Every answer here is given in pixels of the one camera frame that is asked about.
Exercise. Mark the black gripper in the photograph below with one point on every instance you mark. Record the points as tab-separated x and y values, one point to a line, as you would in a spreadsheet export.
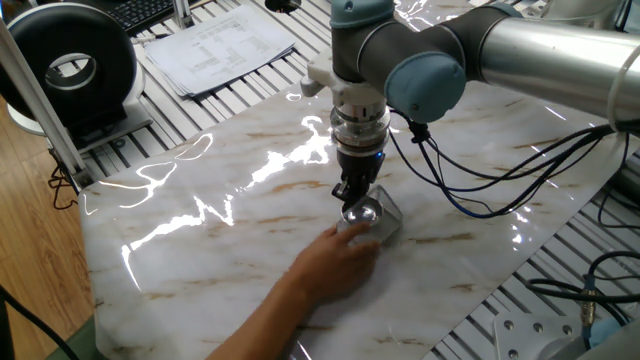
357	165

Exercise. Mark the small round silver cup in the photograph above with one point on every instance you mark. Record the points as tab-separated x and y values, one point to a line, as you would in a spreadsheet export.
367	214

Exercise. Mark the person's bare forearm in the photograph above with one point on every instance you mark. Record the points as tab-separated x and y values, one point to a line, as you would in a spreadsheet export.
265	325

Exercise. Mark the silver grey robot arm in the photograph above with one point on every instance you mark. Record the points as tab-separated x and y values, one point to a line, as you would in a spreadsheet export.
550	55

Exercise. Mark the silver robot mounting plate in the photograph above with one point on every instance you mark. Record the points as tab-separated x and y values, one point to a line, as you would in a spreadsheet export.
520	340

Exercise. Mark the person's bare hand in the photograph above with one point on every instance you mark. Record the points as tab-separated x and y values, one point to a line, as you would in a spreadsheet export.
330	265

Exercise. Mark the marble pattern table mat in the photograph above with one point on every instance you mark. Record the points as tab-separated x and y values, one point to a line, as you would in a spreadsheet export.
225	260

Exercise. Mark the stack of printed papers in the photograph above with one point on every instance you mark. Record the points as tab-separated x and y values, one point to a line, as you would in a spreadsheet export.
220	50

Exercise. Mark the black round object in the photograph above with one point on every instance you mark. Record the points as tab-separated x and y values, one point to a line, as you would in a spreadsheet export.
282	5

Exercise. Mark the black keyboard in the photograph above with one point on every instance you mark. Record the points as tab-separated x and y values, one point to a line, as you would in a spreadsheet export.
140	12

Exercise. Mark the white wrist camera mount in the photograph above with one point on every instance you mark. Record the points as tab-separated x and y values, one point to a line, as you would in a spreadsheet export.
345	92

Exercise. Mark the short aluminium post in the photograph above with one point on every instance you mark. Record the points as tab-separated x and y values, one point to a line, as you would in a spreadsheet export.
182	12

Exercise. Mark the aluminium frame post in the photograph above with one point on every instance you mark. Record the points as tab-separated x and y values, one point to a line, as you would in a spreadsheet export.
40	110

